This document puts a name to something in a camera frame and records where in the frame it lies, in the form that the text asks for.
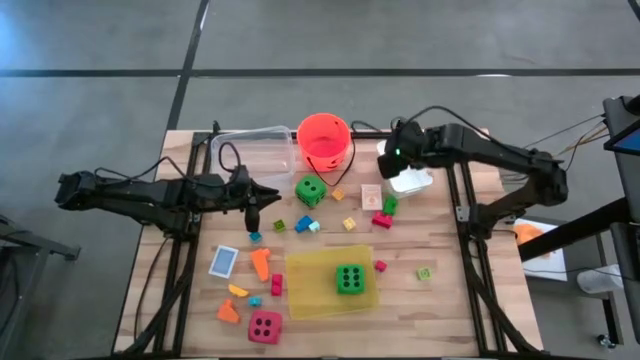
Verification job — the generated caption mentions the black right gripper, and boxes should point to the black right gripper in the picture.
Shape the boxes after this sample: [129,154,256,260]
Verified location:
[377,121,430,181]

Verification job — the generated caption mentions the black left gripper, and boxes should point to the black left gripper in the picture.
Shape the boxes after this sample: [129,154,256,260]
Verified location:
[219,164,283,235]

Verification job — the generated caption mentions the orange card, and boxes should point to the orange card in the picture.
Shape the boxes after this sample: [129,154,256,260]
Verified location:
[360,183,384,212]

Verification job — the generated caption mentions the green foam die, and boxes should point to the green foam die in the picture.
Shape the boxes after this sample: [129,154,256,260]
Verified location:
[335,263,367,296]
[294,174,329,209]

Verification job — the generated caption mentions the large orange toy block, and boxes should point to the large orange toy block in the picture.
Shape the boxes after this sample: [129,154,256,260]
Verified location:
[249,247,272,283]

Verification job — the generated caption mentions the blue playing card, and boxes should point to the blue playing card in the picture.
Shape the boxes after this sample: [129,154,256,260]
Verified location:
[208,244,240,280]

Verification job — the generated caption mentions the yellow translucent plastic bin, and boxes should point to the yellow translucent plastic bin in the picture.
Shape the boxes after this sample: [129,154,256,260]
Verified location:
[284,244,380,321]

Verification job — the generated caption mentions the pink foam die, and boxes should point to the pink foam die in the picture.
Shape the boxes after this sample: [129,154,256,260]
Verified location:
[248,309,284,346]

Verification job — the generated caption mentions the small clear plastic container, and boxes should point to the small clear plastic container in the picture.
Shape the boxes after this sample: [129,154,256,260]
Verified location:
[375,139,435,199]

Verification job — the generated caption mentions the large clear plastic container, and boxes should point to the large clear plastic container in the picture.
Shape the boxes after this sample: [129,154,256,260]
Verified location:
[209,124,297,195]

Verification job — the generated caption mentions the orange plastic bucket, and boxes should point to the orange plastic bucket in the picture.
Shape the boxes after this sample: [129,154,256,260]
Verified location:
[296,112,357,188]

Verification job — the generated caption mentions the orange stepped toy block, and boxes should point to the orange stepped toy block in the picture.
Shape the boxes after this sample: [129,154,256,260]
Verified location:
[216,298,242,325]

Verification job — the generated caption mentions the orange cloth object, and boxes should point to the orange cloth object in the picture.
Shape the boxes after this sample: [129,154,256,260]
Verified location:
[514,223,547,247]

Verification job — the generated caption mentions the white side table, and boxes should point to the white side table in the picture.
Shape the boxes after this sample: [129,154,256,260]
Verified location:
[513,218,569,282]

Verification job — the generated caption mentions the black diagonal beam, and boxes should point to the black diagonal beam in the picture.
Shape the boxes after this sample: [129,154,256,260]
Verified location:
[517,197,631,262]

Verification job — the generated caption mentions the grey metal stand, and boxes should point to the grey metal stand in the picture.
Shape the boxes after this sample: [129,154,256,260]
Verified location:
[0,214,81,360]

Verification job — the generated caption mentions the dark grey monitor stand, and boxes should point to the dark grey monitor stand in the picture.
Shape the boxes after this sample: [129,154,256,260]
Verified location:
[602,94,640,224]

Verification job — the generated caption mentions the grey metal column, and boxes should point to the grey metal column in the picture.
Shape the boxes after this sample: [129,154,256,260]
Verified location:
[609,222,640,346]

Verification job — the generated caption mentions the black aluminium table frame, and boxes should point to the black aluminium table frame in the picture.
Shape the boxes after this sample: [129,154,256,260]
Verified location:
[119,119,547,359]

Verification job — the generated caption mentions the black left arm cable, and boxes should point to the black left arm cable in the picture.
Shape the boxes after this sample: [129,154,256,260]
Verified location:
[93,141,244,189]

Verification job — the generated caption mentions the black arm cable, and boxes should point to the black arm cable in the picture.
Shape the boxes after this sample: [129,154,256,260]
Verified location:
[93,141,244,189]
[349,104,506,151]

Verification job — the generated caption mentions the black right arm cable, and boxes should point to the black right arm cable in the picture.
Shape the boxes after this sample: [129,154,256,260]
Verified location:
[349,104,506,151]

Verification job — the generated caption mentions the thin black cable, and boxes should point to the thin black cable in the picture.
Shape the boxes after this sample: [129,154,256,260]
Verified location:
[519,113,608,151]

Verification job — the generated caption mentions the thin yellow cable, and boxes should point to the thin yellow cable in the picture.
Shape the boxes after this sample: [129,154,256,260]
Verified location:
[555,121,610,157]

